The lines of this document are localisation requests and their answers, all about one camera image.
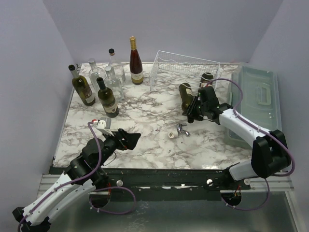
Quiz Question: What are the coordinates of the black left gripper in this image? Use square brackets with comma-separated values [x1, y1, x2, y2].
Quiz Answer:
[96, 128, 141, 168]

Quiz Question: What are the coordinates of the dark bottle black neck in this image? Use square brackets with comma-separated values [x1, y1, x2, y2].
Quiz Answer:
[178, 83, 194, 115]
[97, 77, 119, 118]

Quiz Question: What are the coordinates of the green bottle silver neck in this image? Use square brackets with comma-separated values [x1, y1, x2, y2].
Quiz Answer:
[199, 72, 214, 88]
[68, 64, 95, 106]

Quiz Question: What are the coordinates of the clear bottle silver stopper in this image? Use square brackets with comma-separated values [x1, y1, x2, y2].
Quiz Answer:
[88, 58, 106, 94]
[104, 66, 124, 102]

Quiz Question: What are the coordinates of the red wine bottle gold cap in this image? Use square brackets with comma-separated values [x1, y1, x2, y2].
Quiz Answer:
[129, 36, 143, 85]

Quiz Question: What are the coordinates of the clear bottle dark cork stopper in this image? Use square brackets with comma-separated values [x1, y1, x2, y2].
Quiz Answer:
[109, 48, 126, 85]

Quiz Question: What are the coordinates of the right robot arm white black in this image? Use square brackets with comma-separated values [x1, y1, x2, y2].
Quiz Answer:
[184, 86, 292, 189]

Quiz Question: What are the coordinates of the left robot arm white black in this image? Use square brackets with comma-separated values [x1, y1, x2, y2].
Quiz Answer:
[13, 129, 141, 232]

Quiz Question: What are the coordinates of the chrome faucet with white fitting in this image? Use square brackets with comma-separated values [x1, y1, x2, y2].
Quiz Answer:
[168, 123, 190, 139]

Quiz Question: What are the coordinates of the clear plastic storage box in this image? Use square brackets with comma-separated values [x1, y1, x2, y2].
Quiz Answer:
[224, 63, 283, 147]

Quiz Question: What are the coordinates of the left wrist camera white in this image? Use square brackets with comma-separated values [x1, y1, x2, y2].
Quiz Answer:
[92, 117, 113, 136]

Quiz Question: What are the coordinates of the white wire wine rack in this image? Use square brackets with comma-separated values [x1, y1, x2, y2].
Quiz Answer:
[149, 50, 220, 95]

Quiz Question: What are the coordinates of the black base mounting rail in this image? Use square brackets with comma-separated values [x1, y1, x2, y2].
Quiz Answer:
[48, 166, 283, 203]

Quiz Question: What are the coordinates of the aluminium extrusion rail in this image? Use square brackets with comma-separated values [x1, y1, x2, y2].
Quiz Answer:
[37, 174, 295, 198]

